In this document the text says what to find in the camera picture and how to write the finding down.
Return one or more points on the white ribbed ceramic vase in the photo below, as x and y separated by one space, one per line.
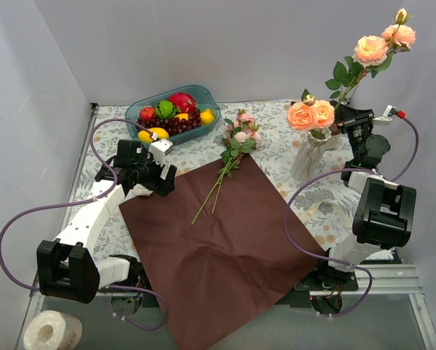
310 154

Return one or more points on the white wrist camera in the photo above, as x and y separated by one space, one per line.
389 114
160 149

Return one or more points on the dark red wrapping paper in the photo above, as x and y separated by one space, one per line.
219 262

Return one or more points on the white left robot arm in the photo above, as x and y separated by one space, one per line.
66 268

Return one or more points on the red dragon fruit toy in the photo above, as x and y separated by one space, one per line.
183 102

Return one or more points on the pink artificial flower bunch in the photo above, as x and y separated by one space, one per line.
241 138

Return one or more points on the peach rose stem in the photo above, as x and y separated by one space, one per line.
312 115
372 55

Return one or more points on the yellow lemon toy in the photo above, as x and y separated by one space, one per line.
207 117

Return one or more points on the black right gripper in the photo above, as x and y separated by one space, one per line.
351 122

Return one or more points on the red apple toy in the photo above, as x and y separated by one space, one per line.
147 113

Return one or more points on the dark red grape bunch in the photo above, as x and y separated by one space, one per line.
181 123

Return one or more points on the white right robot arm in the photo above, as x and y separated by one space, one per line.
384 216

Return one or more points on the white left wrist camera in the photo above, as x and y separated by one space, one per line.
160 149

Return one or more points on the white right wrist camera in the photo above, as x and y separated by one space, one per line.
389 114

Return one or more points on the white toilet paper roll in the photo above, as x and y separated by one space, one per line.
53 330

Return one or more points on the yellow mango toy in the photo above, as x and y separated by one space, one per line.
152 134

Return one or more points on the green watermelon toy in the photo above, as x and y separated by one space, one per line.
165 110

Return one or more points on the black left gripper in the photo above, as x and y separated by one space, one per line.
165 179

